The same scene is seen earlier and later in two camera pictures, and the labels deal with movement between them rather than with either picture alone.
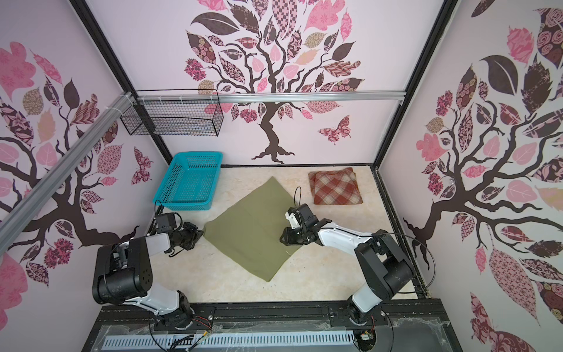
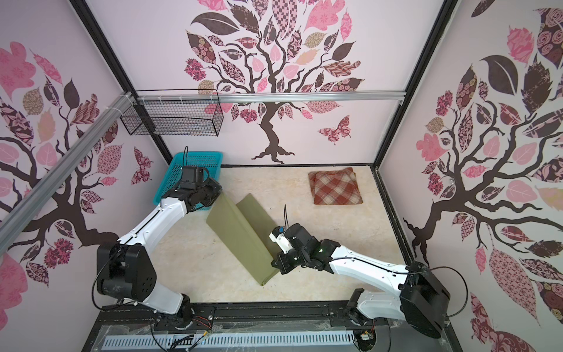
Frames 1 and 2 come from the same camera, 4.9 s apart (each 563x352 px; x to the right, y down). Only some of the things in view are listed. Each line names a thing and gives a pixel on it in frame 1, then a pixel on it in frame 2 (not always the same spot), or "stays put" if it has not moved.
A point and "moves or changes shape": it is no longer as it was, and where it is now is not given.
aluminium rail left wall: x=94 y=130 stays put
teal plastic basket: x=190 y=182 stays put
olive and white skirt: x=251 y=226 moves or changes shape
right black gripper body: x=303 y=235 → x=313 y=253
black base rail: x=402 y=327 stays put
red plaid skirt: x=335 y=187 stays put
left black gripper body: x=188 y=236 → x=209 y=191
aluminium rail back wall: x=266 y=97 stays put
